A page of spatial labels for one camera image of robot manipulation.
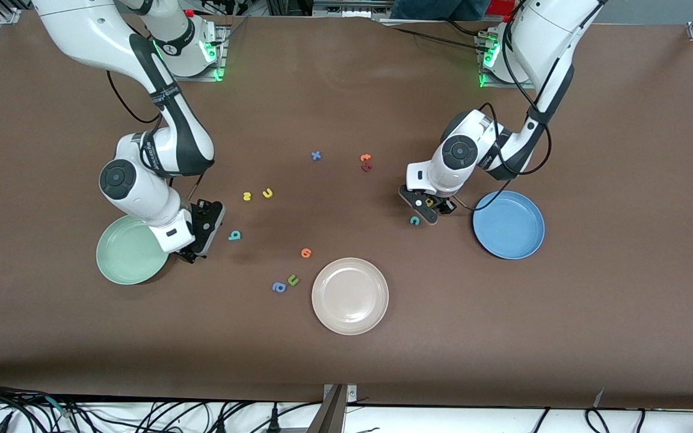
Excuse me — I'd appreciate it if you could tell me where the beige plate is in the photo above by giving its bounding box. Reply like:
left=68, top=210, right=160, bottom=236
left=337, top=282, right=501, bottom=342
left=312, top=257, right=390, bottom=336

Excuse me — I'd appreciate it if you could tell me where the black looped cable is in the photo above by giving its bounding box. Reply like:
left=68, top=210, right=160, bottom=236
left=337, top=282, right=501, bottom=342
left=585, top=408, right=613, bottom=433

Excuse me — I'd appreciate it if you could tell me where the green plate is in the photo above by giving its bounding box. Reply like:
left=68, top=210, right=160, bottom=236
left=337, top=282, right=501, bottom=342
left=96, top=215, right=172, bottom=285

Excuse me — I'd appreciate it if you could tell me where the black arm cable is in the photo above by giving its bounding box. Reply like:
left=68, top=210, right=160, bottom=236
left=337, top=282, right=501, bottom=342
left=108, top=71, right=162, bottom=124
left=455, top=18, right=555, bottom=211

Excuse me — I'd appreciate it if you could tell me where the dark grey beam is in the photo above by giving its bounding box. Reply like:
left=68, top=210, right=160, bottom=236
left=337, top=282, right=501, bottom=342
left=306, top=385, right=347, bottom=433

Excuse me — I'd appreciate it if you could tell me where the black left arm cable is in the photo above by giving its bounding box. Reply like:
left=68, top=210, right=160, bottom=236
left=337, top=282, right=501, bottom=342
left=455, top=18, right=555, bottom=211

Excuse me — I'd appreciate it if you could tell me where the black cable on table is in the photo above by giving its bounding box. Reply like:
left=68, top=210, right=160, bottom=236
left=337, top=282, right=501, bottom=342
left=392, top=18, right=491, bottom=52

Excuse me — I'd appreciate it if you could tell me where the person in blue jeans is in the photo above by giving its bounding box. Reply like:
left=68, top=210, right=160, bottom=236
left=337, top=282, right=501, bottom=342
left=390, top=0, right=493, bottom=22

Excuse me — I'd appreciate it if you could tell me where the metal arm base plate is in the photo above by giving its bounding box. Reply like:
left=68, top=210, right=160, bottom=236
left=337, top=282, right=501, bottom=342
left=161, top=24, right=230, bottom=82
left=479, top=33, right=537, bottom=90

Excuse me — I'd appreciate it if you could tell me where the silver table bracket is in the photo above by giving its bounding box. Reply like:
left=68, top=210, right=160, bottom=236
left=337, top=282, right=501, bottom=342
left=324, top=384, right=358, bottom=405

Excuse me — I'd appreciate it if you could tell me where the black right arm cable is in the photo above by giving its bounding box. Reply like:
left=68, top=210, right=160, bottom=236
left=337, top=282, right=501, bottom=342
left=108, top=71, right=162, bottom=124

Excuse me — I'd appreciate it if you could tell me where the blue plate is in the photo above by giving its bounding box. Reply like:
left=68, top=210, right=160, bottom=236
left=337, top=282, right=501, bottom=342
left=472, top=191, right=546, bottom=260

